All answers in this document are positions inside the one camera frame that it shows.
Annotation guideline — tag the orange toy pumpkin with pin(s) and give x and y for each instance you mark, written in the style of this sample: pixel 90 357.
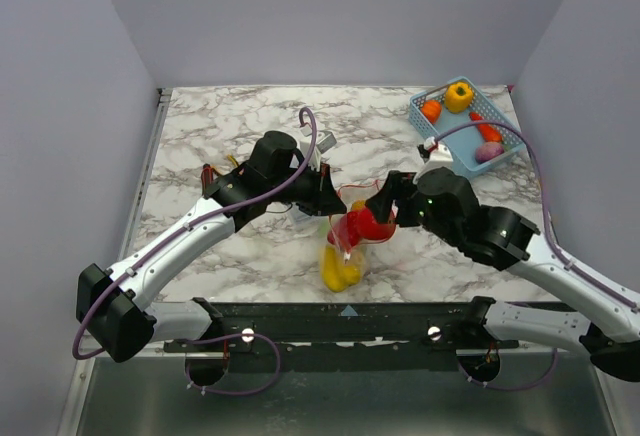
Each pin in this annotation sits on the orange toy pumpkin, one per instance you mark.
pixel 431 110

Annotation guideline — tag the yellow toy lemon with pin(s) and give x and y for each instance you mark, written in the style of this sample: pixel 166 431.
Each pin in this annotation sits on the yellow toy lemon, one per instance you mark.
pixel 352 267

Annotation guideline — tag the yellow toy corn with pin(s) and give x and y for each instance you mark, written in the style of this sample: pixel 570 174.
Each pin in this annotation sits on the yellow toy corn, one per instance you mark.
pixel 330 271

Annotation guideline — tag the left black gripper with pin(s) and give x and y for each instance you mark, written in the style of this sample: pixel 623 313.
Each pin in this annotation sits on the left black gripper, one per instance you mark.
pixel 324 199

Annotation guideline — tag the blue plastic basket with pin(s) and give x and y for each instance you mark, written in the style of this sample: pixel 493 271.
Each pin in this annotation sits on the blue plastic basket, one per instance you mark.
pixel 463 143

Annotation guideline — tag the red toy bell pepper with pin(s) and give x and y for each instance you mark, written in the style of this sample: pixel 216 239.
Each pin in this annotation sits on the red toy bell pepper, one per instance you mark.
pixel 343 234

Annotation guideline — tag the red black utility knife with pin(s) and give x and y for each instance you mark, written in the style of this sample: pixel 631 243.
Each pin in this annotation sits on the red black utility knife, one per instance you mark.
pixel 207 177

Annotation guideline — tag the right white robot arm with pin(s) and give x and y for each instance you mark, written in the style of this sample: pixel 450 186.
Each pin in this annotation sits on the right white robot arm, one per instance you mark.
pixel 602 321

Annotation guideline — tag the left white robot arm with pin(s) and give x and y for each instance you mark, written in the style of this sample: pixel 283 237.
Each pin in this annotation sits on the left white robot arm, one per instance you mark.
pixel 117 306

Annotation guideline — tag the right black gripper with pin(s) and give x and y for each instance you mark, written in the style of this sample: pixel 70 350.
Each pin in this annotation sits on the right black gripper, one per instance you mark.
pixel 397 198

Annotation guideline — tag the red toy apple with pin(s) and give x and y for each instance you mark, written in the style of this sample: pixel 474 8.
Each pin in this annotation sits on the red toy apple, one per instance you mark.
pixel 368 228

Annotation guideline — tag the pink toy onion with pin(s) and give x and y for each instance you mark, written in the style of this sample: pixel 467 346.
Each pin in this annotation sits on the pink toy onion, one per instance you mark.
pixel 488 151

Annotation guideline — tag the yellow toy bell pepper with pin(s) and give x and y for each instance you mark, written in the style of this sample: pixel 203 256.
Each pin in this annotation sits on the yellow toy bell pepper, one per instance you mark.
pixel 458 97

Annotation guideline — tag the yellow toy orange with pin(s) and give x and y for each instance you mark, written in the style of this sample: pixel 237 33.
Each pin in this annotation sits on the yellow toy orange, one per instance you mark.
pixel 358 205

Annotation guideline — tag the clear zip top bag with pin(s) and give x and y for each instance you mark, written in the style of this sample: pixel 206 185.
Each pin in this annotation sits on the clear zip top bag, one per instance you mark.
pixel 348 194

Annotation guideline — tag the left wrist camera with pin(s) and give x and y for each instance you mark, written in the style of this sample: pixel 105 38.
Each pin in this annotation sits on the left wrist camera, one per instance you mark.
pixel 325 140

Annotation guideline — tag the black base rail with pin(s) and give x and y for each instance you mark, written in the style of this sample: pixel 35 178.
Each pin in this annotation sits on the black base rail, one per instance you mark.
pixel 328 337

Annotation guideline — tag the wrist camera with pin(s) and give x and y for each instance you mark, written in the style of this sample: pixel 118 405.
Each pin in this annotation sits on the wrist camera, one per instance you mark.
pixel 325 140
pixel 435 155

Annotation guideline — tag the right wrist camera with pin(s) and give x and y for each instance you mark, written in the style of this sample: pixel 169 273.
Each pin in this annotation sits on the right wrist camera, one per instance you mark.
pixel 435 155

